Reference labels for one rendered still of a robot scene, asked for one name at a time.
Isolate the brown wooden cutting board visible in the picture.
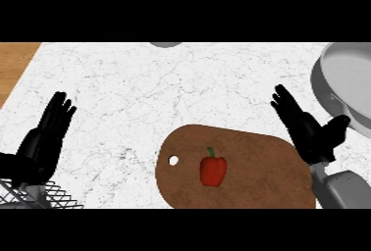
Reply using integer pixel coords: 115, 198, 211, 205
155, 124, 317, 210

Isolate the red bell pepper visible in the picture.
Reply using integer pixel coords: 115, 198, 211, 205
197, 146, 228, 188

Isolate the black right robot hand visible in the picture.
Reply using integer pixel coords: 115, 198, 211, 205
268, 84, 351, 166

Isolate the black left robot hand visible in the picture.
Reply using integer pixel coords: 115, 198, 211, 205
0, 91, 78, 188

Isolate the grey metal pot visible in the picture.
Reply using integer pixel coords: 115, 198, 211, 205
310, 42, 371, 138

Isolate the grey wire basket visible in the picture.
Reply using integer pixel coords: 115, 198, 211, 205
0, 177, 85, 210

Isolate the grey rounded object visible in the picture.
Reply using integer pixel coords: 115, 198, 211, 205
147, 42, 184, 49

